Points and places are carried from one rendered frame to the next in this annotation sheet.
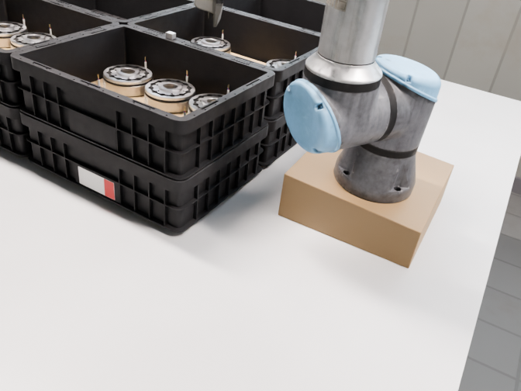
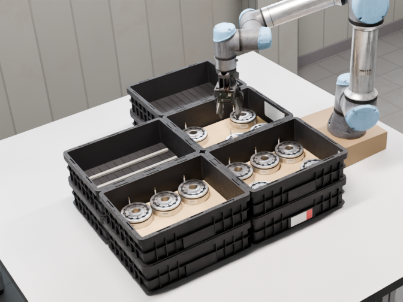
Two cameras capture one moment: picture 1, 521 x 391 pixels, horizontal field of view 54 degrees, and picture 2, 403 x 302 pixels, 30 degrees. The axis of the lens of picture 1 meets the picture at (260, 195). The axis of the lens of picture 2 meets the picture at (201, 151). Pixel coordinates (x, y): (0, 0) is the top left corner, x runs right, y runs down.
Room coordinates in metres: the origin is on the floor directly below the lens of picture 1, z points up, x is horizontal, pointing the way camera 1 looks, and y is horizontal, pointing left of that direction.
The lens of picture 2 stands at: (-0.08, 2.15, 2.34)
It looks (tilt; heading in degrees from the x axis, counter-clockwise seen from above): 33 degrees down; 304
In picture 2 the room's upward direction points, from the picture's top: 4 degrees counter-clockwise
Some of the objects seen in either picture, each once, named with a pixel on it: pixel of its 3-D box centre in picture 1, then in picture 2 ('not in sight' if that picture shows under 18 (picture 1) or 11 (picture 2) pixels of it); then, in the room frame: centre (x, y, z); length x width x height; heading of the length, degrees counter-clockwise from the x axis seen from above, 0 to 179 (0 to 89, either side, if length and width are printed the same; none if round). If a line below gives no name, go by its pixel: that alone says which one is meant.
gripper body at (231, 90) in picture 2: not in sight; (226, 84); (1.14, 0.18, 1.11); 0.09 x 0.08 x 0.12; 109
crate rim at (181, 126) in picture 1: (147, 69); (275, 154); (0.92, 0.24, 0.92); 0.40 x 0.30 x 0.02; 63
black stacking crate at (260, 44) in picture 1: (232, 58); (228, 130); (1.19, 0.11, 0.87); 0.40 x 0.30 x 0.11; 63
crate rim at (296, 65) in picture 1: (234, 36); (227, 118); (1.19, 0.11, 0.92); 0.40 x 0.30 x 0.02; 63
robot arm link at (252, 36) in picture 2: not in sight; (253, 36); (1.07, 0.10, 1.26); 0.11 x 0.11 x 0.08; 35
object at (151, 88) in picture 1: (170, 89); (264, 159); (0.98, 0.21, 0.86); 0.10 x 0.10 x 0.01
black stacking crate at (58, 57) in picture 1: (147, 95); (275, 166); (0.92, 0.24, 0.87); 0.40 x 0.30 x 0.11; 63
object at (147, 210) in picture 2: (4, 29); (136, 212); (1.21, 0.67, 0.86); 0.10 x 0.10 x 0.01
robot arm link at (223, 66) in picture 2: not in sight; (226, 62); (1.14, 0.17, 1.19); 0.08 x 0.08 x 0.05
